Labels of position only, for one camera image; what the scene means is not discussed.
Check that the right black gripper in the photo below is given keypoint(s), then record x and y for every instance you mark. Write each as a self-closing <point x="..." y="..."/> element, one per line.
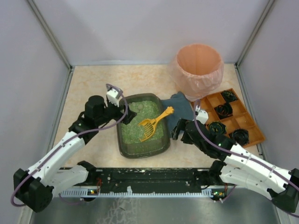
<point x="183" y="130"/>

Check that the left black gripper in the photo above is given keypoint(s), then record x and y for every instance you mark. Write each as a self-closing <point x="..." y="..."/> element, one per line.
<point x="122" y="112"/>

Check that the green litter clumps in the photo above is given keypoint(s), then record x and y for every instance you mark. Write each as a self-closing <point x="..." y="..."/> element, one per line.
<point x="136" y="106"/>

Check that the dark grey litter box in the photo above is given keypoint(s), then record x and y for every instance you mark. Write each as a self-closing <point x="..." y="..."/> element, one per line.
<point x="131" y="140"/>

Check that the yellow litter scoop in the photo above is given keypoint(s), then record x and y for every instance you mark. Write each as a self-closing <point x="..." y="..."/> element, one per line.
<point x="150" y="125"/>

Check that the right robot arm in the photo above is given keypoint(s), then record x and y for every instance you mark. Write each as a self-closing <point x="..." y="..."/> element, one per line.
<point x="235" y="165"/>

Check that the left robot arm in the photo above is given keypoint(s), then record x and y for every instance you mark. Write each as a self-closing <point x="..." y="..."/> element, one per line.
<point x="37" y="185"/>

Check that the blue folded cloth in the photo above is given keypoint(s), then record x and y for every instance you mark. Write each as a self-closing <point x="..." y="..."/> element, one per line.
<point x="182" y="109"/>

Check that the orange compartment tray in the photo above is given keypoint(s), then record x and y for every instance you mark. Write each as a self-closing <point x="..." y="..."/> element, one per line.
<point x="228" y="116"/>

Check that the bin with pink bag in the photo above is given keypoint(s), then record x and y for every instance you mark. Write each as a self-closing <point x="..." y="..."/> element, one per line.
<point x="196" y="69"/>

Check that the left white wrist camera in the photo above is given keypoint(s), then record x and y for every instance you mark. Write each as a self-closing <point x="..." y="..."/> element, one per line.
<point x="113" y="95"/>

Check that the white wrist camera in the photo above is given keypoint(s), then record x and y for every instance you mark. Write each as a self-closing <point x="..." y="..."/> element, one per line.
<point x="201" y="116"/>
<point x="113" y="95"/>

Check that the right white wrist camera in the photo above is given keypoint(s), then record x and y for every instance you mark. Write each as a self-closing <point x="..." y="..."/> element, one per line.
<point x="201" y="116"/>

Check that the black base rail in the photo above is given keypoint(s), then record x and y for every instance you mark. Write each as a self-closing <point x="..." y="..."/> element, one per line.
<point x="149" y="182"/>

